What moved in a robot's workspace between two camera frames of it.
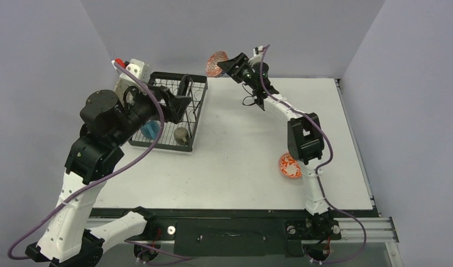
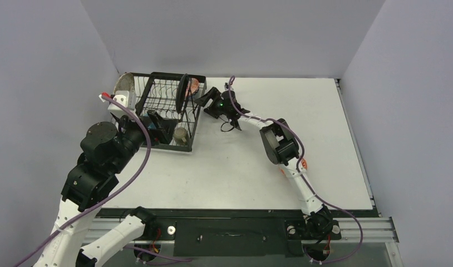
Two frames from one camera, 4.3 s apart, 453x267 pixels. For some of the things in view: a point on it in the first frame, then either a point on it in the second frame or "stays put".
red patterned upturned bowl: [212, 68] -> [193, 87]
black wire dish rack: [172, 136] stays put
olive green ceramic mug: [181, 136] stays put
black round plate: [184, 85] stays put
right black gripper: [240, 69] -> [215, 101]
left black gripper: [173, 110] -> [167, 125]
